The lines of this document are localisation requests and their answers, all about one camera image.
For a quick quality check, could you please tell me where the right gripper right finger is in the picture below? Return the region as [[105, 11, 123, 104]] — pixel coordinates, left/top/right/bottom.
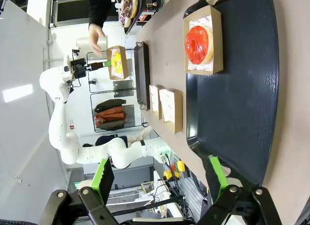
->
[[197, 156, 283, 225]]

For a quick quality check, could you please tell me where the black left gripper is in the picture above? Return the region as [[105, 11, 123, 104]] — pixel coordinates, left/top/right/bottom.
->
[[71, 58, 112, 80]]

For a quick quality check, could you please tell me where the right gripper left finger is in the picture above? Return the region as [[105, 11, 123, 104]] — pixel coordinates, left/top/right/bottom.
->
[[40, 158, 119, 225]]

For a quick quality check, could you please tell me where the yellow sprinkled donut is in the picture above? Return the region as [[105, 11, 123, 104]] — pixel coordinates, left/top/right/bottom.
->
[[110, 51, 124, 75]]

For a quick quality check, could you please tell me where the brown cardboard donut box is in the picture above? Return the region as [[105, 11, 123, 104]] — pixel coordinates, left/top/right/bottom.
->
[[183, 4, 224, 75], [158, 88, 184, 135], [149, 84, 163, 121], [106, 45, 129, 80]]

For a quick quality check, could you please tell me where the chocolate sprinkled donut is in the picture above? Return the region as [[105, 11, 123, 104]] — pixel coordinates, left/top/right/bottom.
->
[[122, 0, 139, 19], [118, 9, 133, 29]]

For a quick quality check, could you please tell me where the black donut supply tray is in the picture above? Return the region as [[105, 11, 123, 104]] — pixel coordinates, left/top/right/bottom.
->
[[123, 0, 146, 35]]

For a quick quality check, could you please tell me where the red glazed donut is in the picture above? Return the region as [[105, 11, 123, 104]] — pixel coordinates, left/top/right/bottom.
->
[[185, 25, 214, 65]]

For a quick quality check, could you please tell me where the person's right forearm black sleeve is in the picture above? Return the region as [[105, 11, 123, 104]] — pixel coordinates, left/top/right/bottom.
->
[[86, 0, 113, 29]]

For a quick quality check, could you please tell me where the dark brown serving tray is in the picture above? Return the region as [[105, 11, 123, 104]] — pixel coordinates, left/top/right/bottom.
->
[[133, 40, 151, 112]]

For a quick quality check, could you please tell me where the black serving tray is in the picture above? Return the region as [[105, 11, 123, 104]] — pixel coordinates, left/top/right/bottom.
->
[[183, 0, 280, 187]]

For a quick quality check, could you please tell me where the person's right hand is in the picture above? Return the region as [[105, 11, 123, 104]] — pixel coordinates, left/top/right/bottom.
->
[[88, 23, 106, 57]]

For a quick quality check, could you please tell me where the grey metal plate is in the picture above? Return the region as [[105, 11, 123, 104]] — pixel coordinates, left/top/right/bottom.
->
[[112, 80, 135, 97]]

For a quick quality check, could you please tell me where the olive jacket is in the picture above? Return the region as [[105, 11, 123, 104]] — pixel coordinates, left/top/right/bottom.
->
[[94, 98, 127, 113]]

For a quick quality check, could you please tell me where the seated person in dark top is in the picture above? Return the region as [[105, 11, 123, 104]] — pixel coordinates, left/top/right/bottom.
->
[[82, 125, 153, 148]]

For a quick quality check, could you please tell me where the orange jacket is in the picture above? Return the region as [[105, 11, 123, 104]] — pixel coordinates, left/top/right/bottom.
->
[[95, 106, 126, 123]]

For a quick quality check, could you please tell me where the dark green jacket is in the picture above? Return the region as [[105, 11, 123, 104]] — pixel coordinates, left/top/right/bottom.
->
[[95, 119, 126, 131]]

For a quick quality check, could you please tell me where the dark window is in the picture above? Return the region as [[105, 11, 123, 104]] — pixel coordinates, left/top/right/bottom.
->
[[49, 0, 91, 27]]

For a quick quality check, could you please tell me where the ceiling light panel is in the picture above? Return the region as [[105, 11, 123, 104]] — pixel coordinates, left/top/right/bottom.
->
[[2, 83, 34, 103]]

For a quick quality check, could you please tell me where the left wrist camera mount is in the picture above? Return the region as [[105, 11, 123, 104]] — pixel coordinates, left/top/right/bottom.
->
[[71, 48, 81, 62]]

